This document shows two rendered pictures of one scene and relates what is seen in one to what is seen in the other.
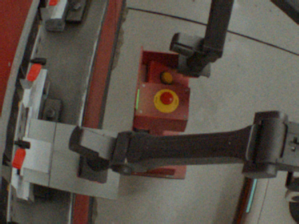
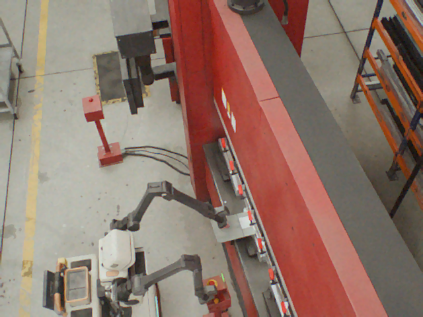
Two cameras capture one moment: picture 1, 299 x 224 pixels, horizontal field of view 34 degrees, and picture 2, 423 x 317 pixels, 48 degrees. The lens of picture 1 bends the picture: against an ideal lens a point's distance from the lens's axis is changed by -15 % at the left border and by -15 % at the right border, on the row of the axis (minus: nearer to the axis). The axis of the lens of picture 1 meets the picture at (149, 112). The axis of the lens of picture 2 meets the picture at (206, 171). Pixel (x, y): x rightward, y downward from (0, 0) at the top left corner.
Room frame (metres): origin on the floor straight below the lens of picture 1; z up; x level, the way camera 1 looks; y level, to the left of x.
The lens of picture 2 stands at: (1.82, -0.26, 3.85)
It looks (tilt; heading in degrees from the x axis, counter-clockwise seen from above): 55 degrees down; 169
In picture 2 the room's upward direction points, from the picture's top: 4 degrees counter-clockwise
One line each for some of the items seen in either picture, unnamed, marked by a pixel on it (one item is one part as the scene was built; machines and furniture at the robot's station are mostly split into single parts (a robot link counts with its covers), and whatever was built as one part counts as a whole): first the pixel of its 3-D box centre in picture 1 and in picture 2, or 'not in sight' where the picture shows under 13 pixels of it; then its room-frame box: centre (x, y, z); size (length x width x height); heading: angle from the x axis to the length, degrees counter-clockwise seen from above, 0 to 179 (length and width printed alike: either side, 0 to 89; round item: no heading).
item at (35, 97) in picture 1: (28, 137); (255, 234); (0.38, 0.33, 0.92); 0.39 x 0.06 x 0.10; 0
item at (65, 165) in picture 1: (70, 159); (232, 227); (0.33, 0.18, 1.00); 0.26 x 0.18 x 0.01; 90
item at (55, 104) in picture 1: (46, 149); (246, 236); (0.37, 0.27, 0.89); 0.30 x 0.05 x 0.03; 0
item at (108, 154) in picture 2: not in sight; (101, 131); (-1.32, -0.64, 0.41); 0.25 x 0.20 x 0.83; 90
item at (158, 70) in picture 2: not in sight; (172, 82); (-0.97, 0.06, 1.18); 0.40 x 0.24 x 0.07; 0
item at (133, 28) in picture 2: not in sight; (139, 58); (-0.93, -0.15, 1.53); 0.51 x 0.25 x 0.85; 177
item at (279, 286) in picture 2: not in sight; (285, 284); (0.90, 0.33, 1.26); 0.15 x 0.09 x 0.17; 0
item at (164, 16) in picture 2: not in sight; (164, 33); (-0.97, 0.06, 1.67); 0.40 x 0.24 x 0.07; 0
